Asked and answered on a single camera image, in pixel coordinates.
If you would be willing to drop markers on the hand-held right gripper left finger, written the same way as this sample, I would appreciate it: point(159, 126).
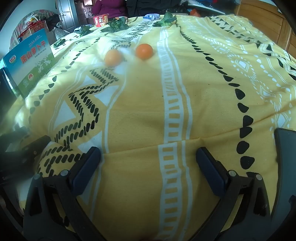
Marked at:
point(86, 168)

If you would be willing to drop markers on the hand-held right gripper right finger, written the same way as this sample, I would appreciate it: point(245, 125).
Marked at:
point(211, 172)

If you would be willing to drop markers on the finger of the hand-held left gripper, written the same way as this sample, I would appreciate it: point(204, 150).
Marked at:
point(38, 143)

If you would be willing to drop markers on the pale mandarin orange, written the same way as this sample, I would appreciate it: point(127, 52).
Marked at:
point(113, 58)

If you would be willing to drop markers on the bright mandarin orange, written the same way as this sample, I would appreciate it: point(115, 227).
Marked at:
point(144, 51)

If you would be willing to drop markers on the yellow patterned blanket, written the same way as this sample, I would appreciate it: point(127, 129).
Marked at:
point(161, 111)

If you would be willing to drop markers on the blue and green carton box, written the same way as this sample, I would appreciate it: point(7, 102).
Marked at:
point(30, 64)

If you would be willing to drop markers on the leafy green vegetable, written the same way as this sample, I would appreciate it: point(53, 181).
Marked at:
point(84, 30)
point(59, 42)
point(119, 24)
point(167, 19)

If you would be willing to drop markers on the stack of cardboard boxes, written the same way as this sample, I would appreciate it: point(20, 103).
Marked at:
point(34, 29)

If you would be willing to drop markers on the grey room door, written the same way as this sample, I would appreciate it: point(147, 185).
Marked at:
point(67, 11)

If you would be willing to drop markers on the small orange object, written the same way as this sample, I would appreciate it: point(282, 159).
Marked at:
point(195, 11)

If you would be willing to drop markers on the wooden headboard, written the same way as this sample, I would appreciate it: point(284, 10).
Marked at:
point(261, 18)

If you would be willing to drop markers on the blue and white packet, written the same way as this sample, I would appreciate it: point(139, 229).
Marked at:
point(151, 17)

